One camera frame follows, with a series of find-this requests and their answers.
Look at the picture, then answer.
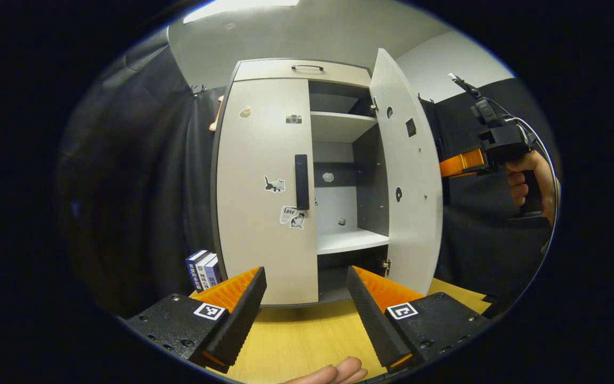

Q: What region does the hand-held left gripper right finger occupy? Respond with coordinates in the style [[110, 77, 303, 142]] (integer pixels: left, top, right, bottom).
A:
[[346, 266, 491, 373]]

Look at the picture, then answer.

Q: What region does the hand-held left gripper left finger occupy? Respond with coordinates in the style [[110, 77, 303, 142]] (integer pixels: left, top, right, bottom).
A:
[[124, 267, 268, 374]]

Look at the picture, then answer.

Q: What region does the beige cabinet door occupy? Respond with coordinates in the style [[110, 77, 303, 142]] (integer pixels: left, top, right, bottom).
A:
[[369, 48, 443, 297], [215, 78, 319, 306]]

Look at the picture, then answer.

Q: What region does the beige double-door shoe cabinet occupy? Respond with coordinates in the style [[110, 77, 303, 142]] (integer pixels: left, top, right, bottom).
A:
[[211, 58, 393, 309]]

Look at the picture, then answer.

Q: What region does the white book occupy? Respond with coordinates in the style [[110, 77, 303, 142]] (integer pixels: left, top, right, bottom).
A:
[[196, 253, 217, 291]]

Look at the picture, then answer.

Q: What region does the black backdrop cloth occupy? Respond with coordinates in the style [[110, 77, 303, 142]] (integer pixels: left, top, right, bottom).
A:
[[56, 29, 561, 321]]

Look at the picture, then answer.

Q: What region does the ceiling light panel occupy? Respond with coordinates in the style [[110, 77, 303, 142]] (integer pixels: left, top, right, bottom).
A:
[[183, 0, 300, 25]]

